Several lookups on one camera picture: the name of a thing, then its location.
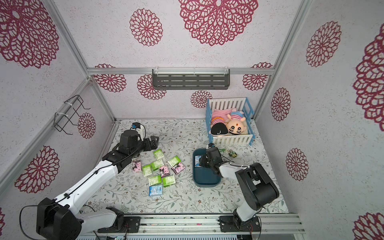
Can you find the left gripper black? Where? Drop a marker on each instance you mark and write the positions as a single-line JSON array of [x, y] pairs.
[[154, 143]]

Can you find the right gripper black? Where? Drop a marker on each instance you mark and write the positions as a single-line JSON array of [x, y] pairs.
[[207, 160]]

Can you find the green tissue pack top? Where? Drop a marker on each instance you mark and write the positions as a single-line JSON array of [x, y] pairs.
[[158, 154]]

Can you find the blue tissue pack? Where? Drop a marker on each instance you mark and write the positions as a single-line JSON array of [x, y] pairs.
[[197, 161], [156, 190]]

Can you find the pink kuromi pack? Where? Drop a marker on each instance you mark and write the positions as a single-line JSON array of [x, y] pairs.
[[164, 171], [178, 168]]

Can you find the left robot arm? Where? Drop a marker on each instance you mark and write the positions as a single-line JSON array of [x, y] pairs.
[[60, 218]]

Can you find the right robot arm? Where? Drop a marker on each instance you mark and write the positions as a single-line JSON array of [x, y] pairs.
[[256, 185]]

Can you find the teal storage box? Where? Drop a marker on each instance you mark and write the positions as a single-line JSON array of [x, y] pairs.
[[204, 177]]

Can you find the pink tissue pack left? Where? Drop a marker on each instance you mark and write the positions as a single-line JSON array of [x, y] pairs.
[[137, 167]]

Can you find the pink plush doll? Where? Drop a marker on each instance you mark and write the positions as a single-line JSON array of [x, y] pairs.
[[219, 121]]

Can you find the blue tissue pack bottom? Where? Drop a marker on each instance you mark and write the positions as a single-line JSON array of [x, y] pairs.
[[156, 190]]

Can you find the blue white toy crib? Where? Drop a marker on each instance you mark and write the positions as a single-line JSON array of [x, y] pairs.
[[241, 104]]

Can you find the green carabiner keychain figure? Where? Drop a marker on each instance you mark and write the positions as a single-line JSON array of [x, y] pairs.
[[230, 153]]

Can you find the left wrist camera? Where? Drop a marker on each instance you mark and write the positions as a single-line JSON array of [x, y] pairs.
[[138, 127]]

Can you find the grey wall shelf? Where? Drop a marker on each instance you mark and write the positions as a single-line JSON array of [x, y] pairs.
[[192, 80]]

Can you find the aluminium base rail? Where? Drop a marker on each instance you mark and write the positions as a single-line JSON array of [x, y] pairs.
[[213, 224]]

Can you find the black wire wall rack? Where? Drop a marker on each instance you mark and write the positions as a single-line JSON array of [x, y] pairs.
[[62, 119]]

